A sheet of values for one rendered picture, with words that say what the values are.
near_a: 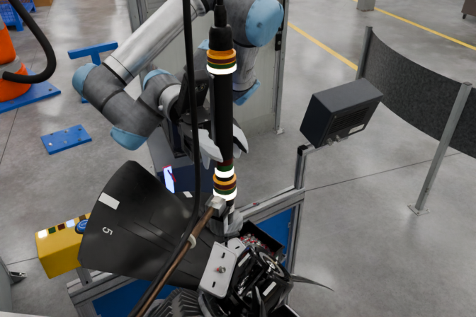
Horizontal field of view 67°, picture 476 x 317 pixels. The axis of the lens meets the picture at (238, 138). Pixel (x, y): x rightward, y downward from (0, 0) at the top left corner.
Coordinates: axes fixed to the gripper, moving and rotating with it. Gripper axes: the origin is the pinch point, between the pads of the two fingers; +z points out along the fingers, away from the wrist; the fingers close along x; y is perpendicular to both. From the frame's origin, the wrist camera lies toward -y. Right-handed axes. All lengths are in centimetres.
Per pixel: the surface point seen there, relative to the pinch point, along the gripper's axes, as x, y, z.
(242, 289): 2.7, 26.1, 8.6
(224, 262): 3.6, 23.4, 3.2
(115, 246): 21.4, 10.7, 0.5
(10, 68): 45, 113, -378
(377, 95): -80, 25, -32
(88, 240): 24.7, 7.9, 0.0
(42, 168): 41, 148, -235
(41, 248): 36, 42, -37
